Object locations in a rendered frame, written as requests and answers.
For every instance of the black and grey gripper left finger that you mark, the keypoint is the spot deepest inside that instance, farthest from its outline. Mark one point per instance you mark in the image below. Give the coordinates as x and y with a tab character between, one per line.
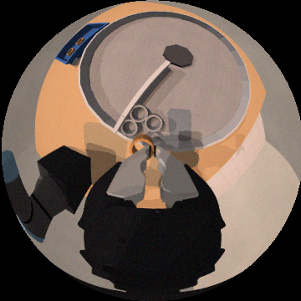
123	181

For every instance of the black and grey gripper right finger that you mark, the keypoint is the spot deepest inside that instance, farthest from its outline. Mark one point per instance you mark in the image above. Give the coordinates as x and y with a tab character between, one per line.
180	183

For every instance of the grey metal sleeve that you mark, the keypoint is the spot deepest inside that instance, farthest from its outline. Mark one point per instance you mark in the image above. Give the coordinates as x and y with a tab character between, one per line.
126	131
155	128
132	115

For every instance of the blue plastic crate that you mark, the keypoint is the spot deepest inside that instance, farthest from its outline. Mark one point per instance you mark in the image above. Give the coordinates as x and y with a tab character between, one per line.
90	28

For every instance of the bronze bushing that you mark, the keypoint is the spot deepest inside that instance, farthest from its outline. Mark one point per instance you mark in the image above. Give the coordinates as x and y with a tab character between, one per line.
70	51
80	41
144	138

